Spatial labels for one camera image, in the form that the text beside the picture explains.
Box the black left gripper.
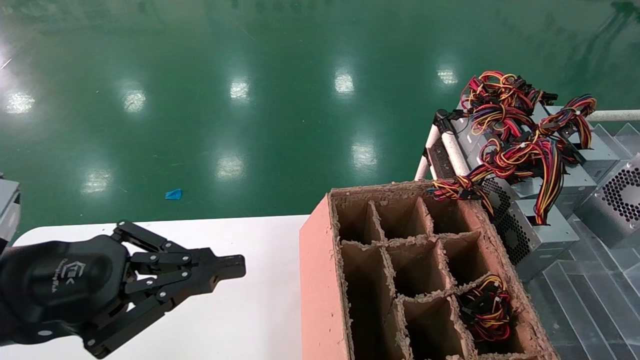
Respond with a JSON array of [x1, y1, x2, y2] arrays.
[[0, 220, 246, 360]]

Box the grey power supply with wires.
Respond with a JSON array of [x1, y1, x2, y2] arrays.
[[456, 274, 514, 344], [574, 152, 640, 250]]

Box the brown cardboard divider box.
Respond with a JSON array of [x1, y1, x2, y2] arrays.
[[299, 181, 560, 360]]

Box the white rack pipe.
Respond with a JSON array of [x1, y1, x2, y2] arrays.
[[587, 110, 640, 123], [440, 130, 472, 181], [414, 125, 441, 183]]

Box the black roller track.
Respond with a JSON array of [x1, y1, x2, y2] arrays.
[[427, 137, 458, 182]]

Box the black pipe joint connector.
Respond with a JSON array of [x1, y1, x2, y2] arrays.
[[433, 109, 466, 135]]

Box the clear plastic rack panels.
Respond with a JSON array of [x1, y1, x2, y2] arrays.
[[520, 122, 640, 360]]

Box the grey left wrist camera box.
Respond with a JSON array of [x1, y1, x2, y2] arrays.
[[0, 177, 22, 251]]

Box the multicoloured wire bundle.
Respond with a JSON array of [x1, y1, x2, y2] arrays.
[[467, 104, 538, 143], [537, 95, 597, 151], [460, 71, 558, 118], [431, 137, 568, 226]]

